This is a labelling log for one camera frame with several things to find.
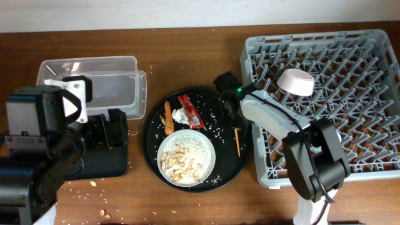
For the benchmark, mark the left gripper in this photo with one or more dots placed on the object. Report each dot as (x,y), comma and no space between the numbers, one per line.
(99,124)

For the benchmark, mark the clear plastic bin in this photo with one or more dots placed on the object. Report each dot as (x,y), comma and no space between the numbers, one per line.
(116,82)

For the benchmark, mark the orange carrot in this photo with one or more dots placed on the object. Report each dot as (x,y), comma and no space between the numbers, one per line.
(169,123)

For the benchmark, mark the white tissue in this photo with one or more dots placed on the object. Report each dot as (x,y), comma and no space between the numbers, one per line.
(180,116)

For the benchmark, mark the grey plate with rice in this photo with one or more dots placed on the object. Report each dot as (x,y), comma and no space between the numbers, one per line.
(186,158)

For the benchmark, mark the red snack wrapper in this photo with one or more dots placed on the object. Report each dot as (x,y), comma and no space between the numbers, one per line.
(195,122)

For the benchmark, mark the wooden chopstick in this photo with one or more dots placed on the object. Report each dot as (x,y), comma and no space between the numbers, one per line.
(237,142)

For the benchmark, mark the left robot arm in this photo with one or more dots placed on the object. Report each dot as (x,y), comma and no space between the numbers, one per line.
(48,146)

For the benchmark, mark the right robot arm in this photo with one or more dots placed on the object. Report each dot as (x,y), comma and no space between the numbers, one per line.
(315,159)

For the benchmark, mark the grey dishwasher rack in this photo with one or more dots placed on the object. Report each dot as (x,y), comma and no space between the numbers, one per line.
(356,77)

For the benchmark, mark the black rectangular tray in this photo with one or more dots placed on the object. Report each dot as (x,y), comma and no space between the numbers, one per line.
(98,163)

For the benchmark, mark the round black serving tray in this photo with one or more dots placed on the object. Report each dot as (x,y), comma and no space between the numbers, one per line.
(219,129)

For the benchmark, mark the peanut shell pair on table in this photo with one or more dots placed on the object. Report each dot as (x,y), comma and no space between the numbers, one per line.
(103,214)

